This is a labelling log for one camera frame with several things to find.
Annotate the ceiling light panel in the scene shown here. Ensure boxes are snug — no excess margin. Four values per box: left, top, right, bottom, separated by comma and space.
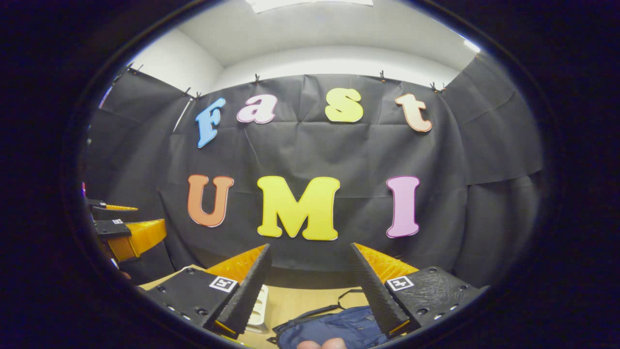
245, 0, 373, 14

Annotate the blue schoolbag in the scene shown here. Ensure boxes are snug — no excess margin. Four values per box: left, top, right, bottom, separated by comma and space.
269, 289, 388, 349

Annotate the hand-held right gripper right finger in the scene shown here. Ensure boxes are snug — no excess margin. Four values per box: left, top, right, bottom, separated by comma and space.
349, 242, 490, 338

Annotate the white bookshelf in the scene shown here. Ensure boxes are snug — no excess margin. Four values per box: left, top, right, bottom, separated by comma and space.
179, 264, 270, 335

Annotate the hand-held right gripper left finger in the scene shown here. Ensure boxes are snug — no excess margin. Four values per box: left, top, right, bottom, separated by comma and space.
140, 243, 273, 340

